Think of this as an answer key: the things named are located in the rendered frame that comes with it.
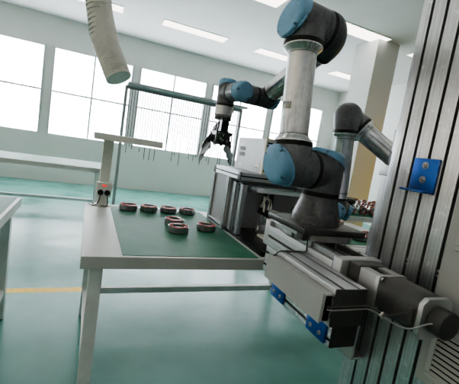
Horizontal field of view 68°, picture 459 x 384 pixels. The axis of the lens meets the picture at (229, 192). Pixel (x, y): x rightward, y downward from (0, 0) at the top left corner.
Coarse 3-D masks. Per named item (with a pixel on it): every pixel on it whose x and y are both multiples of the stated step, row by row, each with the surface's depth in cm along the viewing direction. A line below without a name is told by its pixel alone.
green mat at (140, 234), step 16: (112, 208) 212; (128, 224) 180; (144, 224) 185; (160, 224) 191; (192, 224) 203; (128, 240) 153; (144, 240) 157; (160, 240) 160; (176, 240) 165; (192, 240) 169; (208, 240) 174; (224, 240) 178; (176, 256) 142; (192, 256) 145; (208, 256) 148; (224, 256) 152; (240, 256) 155; (256, 256) 159
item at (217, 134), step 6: (222, 120) 137; (228, 120) 138; (222, 126) 140; (228, 126) 140; (216, 132) 137; (222, 132) 138; (228, 132) 139; (210, 138) 143; (216, 138) 137; (222, 138) 139; (228, 138) 139; (222, 144) 140; (228, 144) 140
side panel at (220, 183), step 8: (216, 176) 223; (224, 176) 209; (216, 184) 221; (224, 184) 208; (216, 192) 220; (224, 192) 207; (216, 200) 218; (224, 200) 203; (208, 208) 227; (216, 208) 217; (224, 208) 202; (208, 216) 225; (216, 216) 216; (216, 224) 211
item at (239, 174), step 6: (216, 168) 220; (222, 168) 210; (228, 168) 201; (234, 168) 207; (240, 168) 219; (228, 174) 201; (234, 174) 192; (240, 174) 185; (246, 174) 185; (252, 174) 187; (258, 174) 188; (264, 174) 191; (246, 180) 186; (252, 180) 187; (258, 180) 189; (264, 180) 190
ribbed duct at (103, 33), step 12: (96, 0) 208; (108, 0) 213; (96, 12) 209; (108, 12) 213; (96, 24) 210; (108, 24) 212; (96, 36) 211; (108, 36) 211; (96, 48) 212; (108, 48) 210; (120, 48) 217; (108, 60) 210; (120, 60) 212; (108, 72) 210; (120, 72) 211
